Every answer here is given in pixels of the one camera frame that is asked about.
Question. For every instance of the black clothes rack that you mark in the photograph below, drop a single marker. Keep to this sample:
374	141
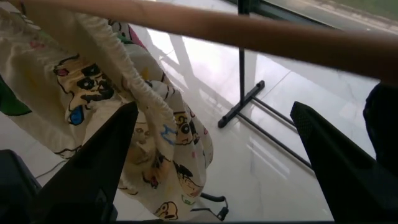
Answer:
241	102

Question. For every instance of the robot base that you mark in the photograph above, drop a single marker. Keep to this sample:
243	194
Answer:
15	186

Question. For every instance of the black garment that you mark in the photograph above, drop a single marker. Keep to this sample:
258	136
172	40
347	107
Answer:
382	124

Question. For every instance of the cream printed garment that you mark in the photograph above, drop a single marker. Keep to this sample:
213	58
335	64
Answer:
93	93

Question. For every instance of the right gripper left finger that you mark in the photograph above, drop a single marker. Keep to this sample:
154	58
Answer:
87	180

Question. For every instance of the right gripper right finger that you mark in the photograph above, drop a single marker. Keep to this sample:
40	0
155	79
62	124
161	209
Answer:
351	180

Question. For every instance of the pink clothes hanger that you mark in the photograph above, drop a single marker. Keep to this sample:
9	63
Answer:
248	31

